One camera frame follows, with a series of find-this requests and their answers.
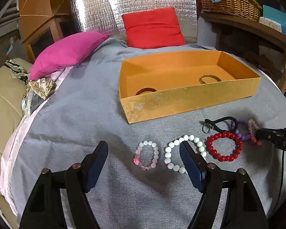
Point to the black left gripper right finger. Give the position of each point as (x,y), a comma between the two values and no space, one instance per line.
(194,165)

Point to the patterned beige cloth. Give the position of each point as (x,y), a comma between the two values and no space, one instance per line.
(38,91)

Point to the metal bangle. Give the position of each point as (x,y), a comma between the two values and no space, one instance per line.
(208,76)

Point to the pink bed sheet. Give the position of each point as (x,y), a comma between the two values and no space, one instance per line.
(10,154)

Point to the wooden shelf table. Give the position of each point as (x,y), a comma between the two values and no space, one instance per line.
(260,45)

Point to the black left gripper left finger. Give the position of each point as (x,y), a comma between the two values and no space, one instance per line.
(93,164)

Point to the teal box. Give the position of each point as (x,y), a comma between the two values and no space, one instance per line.
(276,16)

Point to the orange cardboard box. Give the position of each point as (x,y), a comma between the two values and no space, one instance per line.
(165,84)

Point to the magenta pillow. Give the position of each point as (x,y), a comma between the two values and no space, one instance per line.
(66,52)

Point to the wicker basket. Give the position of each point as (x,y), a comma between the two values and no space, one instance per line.
(248,9)

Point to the beige sofa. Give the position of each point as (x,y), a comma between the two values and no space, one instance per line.
(12,90)

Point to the silver insulation foil panel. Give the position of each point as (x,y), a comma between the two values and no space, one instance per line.
(105,16)

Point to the red square cushion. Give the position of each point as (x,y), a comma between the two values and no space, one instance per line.
(153,29)

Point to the white patterned box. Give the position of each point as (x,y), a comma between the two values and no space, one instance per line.
(270,23)

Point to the wooden cabinet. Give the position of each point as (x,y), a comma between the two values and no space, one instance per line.
(43,22)

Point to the grey blanket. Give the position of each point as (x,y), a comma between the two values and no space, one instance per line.
(86,110)

